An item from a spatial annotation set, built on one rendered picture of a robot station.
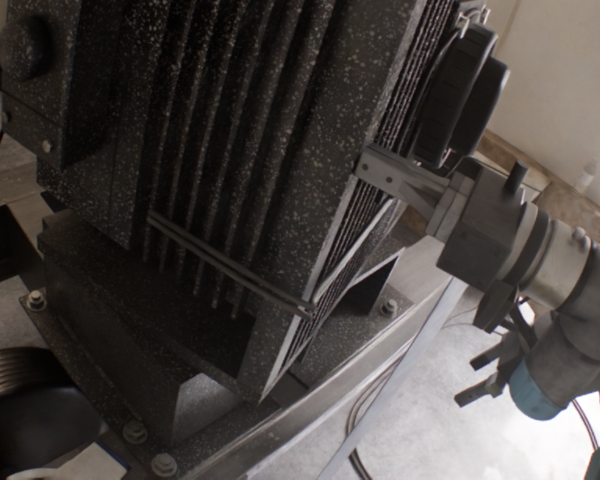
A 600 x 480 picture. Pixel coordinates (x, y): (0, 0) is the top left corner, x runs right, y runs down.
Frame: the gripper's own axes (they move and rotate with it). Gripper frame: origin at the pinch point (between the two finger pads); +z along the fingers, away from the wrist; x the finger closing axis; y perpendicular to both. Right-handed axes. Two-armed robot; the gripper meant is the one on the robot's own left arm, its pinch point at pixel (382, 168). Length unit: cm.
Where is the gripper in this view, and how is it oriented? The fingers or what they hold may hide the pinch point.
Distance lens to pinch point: 50.0
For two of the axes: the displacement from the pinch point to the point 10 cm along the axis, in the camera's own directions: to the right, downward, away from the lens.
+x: -4.3, 4.1, -8.0
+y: 2.8, -7.8, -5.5
